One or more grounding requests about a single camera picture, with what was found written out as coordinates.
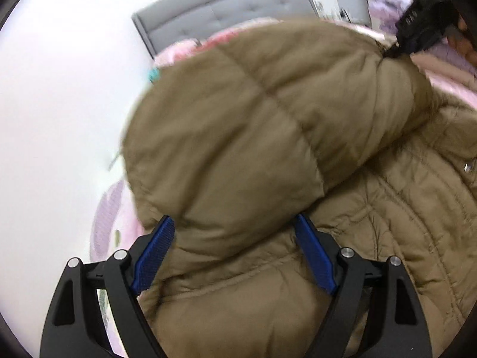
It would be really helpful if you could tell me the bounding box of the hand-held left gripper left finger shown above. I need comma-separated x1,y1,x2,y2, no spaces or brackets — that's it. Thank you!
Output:
39,215,176,358

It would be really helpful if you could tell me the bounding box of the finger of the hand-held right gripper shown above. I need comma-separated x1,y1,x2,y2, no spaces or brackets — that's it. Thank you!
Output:
383,43,411,60

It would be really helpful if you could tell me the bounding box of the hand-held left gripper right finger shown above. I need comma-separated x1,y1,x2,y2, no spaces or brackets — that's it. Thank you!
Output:
294,214,433,358

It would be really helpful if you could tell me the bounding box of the olive puffer jacket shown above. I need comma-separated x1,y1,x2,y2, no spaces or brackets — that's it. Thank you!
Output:
121,16,477,358

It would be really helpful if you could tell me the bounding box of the person's right hand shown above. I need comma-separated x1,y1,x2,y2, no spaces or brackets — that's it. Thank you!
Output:
446,17,477,70

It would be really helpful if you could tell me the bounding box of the lilac cloth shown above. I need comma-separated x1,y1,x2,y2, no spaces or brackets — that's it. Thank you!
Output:
368,0,412,36

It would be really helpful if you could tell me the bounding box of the white floral bed sheet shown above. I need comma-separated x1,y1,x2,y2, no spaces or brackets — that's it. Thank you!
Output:
89,149,165,358

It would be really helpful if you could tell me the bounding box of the grey tufted headboard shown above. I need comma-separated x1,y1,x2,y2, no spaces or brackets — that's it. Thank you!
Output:
131,0,323,60

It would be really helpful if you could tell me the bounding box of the pink printed blanket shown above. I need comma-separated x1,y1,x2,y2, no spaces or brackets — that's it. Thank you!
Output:
152,22,477,110

